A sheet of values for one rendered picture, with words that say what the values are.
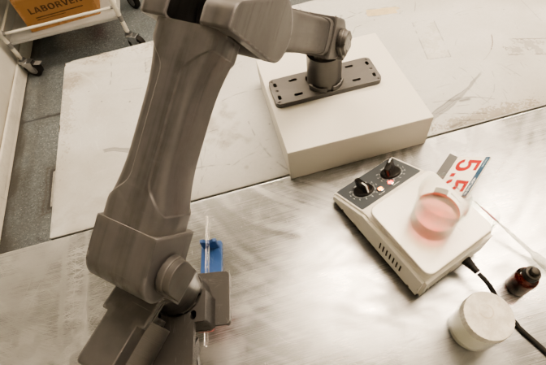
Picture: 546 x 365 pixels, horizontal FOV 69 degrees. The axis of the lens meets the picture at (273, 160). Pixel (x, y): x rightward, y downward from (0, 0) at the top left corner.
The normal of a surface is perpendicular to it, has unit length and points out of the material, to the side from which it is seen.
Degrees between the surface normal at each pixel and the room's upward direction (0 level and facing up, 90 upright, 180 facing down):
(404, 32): 0
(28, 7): 91
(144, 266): 33
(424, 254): 0
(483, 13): 0
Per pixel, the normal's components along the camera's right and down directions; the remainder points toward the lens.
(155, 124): -0.34, -0.04
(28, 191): -0.11, -0.55
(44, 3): 0.29, 0.79
